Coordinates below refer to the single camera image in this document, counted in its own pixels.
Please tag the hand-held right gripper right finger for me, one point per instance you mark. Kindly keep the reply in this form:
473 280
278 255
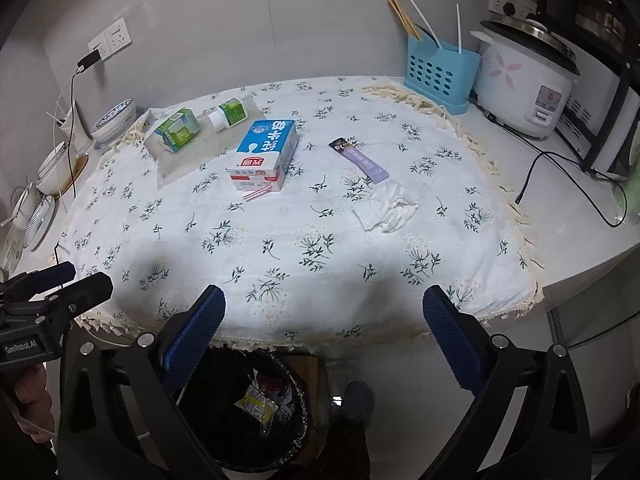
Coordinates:
452 340

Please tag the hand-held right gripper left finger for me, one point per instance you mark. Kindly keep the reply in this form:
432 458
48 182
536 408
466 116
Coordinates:
195 340

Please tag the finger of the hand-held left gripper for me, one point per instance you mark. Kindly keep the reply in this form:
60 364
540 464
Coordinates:
45 280
85 295

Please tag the yellow snack wrapper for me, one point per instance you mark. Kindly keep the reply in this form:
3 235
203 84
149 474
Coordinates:
252 402

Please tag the black trash bin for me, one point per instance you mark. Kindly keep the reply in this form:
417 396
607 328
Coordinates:
297 435

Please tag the white tissue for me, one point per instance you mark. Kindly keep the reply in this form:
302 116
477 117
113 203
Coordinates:
385 207

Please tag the red striped straw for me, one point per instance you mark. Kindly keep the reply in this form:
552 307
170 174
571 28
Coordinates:
257 192

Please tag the small green drink carton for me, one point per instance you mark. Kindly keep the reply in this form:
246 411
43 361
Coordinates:
180 130

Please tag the purple sachet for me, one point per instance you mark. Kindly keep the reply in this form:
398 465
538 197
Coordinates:
367 165

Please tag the blue and white milk carton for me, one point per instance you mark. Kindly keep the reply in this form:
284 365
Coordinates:
267 145

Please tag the person's left hand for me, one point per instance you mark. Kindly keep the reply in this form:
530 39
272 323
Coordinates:
35 400

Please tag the blue striped plate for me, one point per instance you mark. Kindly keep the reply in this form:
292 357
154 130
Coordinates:
39 222

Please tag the white bowl with spoon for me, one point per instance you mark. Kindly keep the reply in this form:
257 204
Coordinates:
25 205

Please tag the stack of white bowls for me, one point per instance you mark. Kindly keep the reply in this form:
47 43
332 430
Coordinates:
55 170

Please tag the person's grey shoe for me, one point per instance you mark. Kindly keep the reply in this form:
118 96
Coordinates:
359 400

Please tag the round wooden coaster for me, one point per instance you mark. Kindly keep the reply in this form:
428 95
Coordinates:
79 172

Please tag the white floral tablecloth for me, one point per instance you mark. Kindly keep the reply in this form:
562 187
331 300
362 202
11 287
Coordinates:
350 240

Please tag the tall white cup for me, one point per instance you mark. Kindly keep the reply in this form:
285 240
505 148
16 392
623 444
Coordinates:
79 135

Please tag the person's leg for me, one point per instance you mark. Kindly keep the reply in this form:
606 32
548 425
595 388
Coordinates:
345 452

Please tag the clear bubble wrap sheet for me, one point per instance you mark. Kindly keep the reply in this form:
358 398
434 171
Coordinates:
200 165

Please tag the blue patterned bowl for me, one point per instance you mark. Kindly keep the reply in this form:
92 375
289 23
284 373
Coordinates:
114 120

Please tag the white bottle with green label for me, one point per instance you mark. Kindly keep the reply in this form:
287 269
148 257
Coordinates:
232 112

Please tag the blue plastic utensil holder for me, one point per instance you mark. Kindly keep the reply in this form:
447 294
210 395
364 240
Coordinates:
435 80

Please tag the white rice cooker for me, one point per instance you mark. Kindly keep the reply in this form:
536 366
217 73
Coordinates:
515 85

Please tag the black metal rack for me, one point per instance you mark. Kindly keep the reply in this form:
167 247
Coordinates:
607 125

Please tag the white oven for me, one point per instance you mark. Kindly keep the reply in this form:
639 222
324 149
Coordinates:
600 85

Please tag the black utensil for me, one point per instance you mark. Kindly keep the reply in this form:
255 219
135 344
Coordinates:
427 39

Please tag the white plastic straw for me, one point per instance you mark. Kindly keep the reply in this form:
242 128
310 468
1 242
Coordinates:
424 22
458 30

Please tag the wooden chopstick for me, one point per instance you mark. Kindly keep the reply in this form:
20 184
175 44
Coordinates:
402 16
407 16

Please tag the black plug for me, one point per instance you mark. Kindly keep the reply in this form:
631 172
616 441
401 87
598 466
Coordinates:
510 9

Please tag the metal pot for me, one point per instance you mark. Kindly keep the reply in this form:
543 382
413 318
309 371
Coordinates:
605 20

